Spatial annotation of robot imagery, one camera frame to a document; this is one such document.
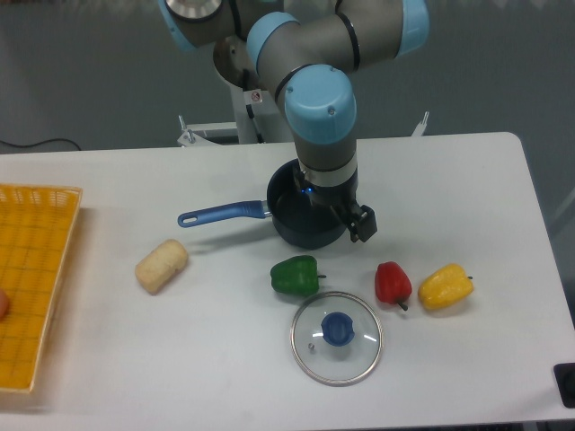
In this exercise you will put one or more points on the green bell pepper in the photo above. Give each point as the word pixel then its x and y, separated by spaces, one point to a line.
pixel 296 276

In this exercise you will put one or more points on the glass lid blue knob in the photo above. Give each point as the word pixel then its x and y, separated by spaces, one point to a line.
pixel 336 338

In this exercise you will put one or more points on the beige bread roll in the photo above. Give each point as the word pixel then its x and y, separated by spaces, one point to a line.
pixel 160 265

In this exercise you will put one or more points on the blue saucepan with handle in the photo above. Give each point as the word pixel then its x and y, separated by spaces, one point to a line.
pixel 284 205

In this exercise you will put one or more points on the yellow bell pepper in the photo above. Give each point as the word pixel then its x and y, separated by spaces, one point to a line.
pixel 445 287

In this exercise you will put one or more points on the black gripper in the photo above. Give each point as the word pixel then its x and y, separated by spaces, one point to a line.
pixel 332 199

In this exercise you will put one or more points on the yellow wicker basket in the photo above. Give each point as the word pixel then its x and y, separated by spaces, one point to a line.
pixel 37 225

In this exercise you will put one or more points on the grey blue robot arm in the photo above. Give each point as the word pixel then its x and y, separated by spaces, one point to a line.
pixel 305 68

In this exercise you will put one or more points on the red bell pepper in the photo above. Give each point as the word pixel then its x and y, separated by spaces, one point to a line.
pixel 392 285

